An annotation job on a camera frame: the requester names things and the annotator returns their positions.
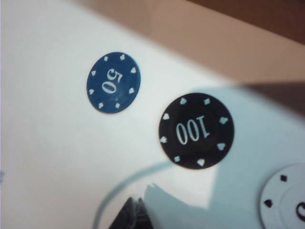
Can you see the brown cardboard box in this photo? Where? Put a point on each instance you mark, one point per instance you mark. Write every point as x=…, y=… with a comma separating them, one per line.
x=238, y=47

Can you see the white 5 poker chip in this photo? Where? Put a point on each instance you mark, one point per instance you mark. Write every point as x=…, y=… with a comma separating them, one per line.
x=286, y=198

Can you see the black 100 poker chip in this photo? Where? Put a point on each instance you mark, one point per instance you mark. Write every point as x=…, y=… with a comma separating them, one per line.
x=196, y=131

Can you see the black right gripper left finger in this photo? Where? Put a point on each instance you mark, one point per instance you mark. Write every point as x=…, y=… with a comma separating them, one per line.
x=129, y=217

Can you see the blue 50 poker chip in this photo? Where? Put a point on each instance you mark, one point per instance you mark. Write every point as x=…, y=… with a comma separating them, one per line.
x=113, y=82

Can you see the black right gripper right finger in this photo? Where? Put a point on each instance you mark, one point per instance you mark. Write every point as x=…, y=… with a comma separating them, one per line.
x=143, y=219

